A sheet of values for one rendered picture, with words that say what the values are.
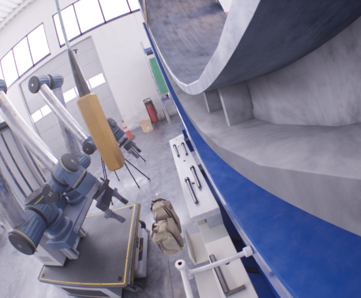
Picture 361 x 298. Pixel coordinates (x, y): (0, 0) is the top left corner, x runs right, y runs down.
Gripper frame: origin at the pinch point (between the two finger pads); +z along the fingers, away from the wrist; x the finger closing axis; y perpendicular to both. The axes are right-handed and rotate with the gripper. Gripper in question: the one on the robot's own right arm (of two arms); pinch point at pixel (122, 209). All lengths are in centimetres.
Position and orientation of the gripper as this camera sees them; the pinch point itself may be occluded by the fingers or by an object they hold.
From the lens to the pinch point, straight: 89.1
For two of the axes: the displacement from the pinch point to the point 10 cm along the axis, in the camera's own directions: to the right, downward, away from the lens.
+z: 6.7, 6.4, 3.9
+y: -7.3, 6.5, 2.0
